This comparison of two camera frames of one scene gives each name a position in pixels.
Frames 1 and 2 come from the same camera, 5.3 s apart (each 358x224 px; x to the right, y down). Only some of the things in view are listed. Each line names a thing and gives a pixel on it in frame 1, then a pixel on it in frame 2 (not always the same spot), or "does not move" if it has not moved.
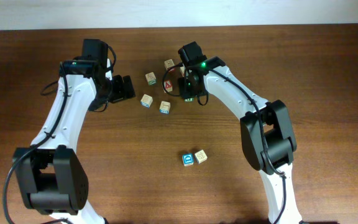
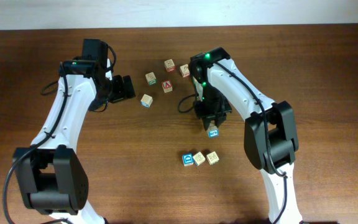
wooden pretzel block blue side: x=146 y=101 does not move
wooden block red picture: x=182 y=68 does not move
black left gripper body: x=118 y=91 does not move
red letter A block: x=168 y=85 does not move
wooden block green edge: x=189 y=99 -> x=212 y=158
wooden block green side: x=151 y=78 does not move
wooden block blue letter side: x=165 y=107 -> x=214 y=133
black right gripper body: x=186 y=91 -> x=212 y=106
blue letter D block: x=188 y=159 does not move
